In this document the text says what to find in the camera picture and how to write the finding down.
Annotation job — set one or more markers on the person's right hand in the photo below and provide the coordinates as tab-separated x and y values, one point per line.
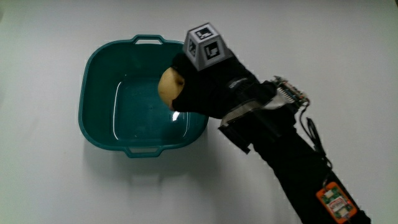
214	84

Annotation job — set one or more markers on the yellow-green pear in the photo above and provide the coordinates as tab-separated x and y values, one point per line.
168	87

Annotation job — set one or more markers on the green plastic basin plate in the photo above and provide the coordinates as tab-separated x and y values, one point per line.
102	93

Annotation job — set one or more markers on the person's right forearm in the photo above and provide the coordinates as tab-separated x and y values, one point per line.
292	161

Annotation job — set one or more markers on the wrist circuit board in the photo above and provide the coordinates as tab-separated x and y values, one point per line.
292	91

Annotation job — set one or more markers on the orange electronics module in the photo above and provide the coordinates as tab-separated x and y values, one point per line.
337	203

